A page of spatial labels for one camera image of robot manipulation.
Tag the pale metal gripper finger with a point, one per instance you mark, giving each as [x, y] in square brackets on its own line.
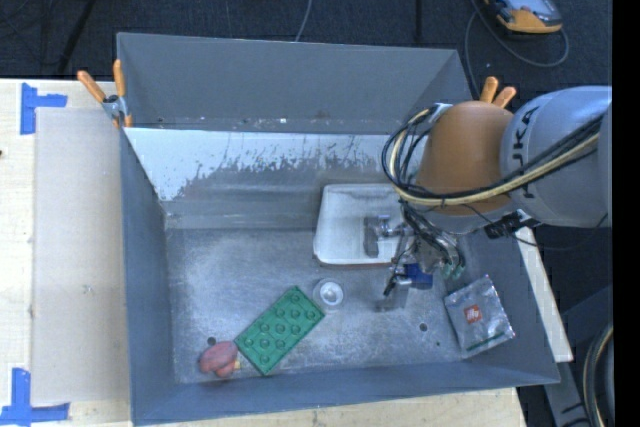
[372, 240]
[395, 296]

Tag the white plastic tray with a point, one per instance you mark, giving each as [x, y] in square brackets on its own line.
[340, 225]

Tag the clear glass cup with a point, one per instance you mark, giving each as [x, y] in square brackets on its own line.
[328, 294]

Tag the grey metal bin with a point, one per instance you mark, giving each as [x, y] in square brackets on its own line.
[300, 260]

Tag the silver foil packet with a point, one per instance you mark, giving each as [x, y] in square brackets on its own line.
[479, 317]

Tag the dark green flat block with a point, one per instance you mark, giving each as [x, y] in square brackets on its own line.
[279, 331]

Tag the red-pink toy food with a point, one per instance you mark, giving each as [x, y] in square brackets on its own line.
[218, 358]

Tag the pale wood flat board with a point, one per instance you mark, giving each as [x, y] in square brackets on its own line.
[80, 255]

